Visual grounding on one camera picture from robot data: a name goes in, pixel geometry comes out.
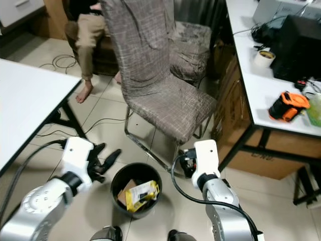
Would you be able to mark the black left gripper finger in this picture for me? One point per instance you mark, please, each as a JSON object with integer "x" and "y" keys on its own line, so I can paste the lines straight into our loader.
{"x": 113, "y": 158}
{"x": 99, "y": 149}

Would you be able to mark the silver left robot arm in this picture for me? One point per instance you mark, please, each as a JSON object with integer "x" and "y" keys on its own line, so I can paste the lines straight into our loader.
{"x": 37, "y": 206}

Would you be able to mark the black round rubbish bin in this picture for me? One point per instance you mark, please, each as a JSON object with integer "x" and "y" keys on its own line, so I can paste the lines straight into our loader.
{"x": 145, "y": 169}

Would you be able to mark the brown cardboard piece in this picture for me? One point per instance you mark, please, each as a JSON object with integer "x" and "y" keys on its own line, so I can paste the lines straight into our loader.
{"x": 125, "y": 190}

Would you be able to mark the yellow snack packet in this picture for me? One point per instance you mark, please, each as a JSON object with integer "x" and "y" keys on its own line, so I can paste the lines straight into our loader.
{"x": 141, "y": 196}

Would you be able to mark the brown cardboard box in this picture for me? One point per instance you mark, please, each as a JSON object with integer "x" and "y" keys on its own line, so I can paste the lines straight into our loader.
{"x": 233, "y": 115}

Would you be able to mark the robot left leg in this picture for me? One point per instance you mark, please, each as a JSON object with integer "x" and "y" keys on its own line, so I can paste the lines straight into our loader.
{"x": 106, "y": 234}

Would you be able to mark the robot leg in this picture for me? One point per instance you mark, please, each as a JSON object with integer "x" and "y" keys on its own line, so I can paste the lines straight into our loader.
{"x": 180, "y": 236}
{"x": 106, "y": 234}

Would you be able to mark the robot right leg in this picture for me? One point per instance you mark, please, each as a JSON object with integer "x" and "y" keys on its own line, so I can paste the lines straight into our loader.
{"x": 180, "y": 236}

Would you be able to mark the white table with black legs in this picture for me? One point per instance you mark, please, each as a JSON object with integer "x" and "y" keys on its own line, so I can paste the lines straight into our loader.
{"x": 30, "y": 105}

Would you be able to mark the grey checked fabric chair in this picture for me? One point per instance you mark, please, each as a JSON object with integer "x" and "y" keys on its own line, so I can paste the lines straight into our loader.
{"x": 145, "y": 75}

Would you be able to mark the dark brown sofa seat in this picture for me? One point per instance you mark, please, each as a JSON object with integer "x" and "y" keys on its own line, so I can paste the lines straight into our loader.
{"x": 103, "y": 57}

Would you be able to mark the grey patterned fabric chair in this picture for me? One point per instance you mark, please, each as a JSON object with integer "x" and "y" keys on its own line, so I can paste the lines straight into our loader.
{"x": 190, "y": 52}

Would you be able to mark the seated person in khaki trousers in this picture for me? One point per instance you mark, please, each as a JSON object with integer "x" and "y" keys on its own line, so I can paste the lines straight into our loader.
{"x": 88, "y": 35}

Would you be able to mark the orange and black power tool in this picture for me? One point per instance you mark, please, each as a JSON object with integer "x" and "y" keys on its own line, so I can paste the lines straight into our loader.
{"x": 288, "y": 106}

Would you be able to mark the black metal stand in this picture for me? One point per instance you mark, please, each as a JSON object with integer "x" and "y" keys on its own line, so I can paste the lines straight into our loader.
{"x": 308, "y": 183}

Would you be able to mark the white tape roll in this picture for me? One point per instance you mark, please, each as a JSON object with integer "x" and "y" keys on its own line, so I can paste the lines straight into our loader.
{"x": 264, "y": 58}

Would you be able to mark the green translucent container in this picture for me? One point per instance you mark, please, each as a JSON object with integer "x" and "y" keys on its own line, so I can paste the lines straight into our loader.
{"x": 315, "y": 110}

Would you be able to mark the black and red plug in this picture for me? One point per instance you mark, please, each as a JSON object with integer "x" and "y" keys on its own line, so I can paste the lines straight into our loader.
{"x": 306, "y": 85}

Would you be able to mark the black box device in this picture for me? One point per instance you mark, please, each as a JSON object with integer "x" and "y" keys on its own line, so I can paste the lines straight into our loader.
{"x": 298, "y": 47}

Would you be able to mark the white cabinet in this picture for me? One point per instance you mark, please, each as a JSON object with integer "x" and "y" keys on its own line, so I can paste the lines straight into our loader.
{"x": 20, "y": 9}

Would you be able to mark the grey printer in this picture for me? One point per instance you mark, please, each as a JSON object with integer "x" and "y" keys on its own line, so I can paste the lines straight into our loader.
{"x": 281, "y": 10}

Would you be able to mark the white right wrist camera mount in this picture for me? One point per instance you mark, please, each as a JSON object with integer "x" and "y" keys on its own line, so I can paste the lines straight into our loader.
{"x": 206, "y": 155}

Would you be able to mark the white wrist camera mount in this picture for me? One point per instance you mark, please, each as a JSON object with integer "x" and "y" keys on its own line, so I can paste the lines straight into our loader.
{"x": 206, "y": 155}
{"x": 77, "y": 155}

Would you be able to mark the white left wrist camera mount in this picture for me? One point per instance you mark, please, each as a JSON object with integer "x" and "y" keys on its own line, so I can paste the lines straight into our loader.
{"x": 77, "y": 155}

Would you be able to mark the white desk with black frame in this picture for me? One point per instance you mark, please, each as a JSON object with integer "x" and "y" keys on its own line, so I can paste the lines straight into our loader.
{"x": 256, "y": 85}

